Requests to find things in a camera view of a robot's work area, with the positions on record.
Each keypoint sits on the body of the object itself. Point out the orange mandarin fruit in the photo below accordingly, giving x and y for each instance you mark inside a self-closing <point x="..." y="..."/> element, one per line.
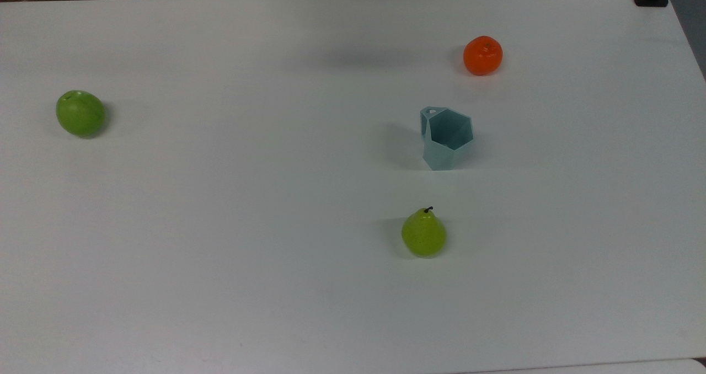
<point x="482" y="57"/>

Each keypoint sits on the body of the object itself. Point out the light blue faceted mug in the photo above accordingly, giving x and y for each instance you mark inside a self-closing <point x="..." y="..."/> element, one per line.
<point x="441" y="153"/>

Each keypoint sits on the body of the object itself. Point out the yellow-green pear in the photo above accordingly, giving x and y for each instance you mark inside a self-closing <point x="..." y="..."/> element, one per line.
<point x="423" y="236"/>

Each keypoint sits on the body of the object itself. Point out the green apple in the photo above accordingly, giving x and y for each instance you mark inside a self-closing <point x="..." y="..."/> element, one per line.
<point x="80" y="115"/>

